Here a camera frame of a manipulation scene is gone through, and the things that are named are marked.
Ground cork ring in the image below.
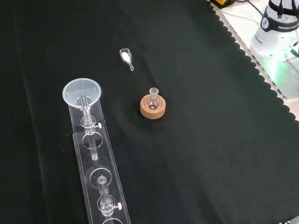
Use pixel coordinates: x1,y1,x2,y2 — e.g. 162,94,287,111
138,93,168,121

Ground black cloth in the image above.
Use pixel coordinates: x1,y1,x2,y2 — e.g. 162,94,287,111
0,0,299,224

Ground glass round-bottom flask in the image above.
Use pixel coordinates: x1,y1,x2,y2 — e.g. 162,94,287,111
144,86,163,112

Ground clear acrylic funnel stand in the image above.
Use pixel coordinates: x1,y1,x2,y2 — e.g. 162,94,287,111
48,88,158,224

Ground clear weighing funnel with powder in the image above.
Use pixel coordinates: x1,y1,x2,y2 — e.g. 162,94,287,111
116,47,138,72

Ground clear plastic funnel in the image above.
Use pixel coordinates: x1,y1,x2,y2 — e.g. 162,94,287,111
58,75,105,122

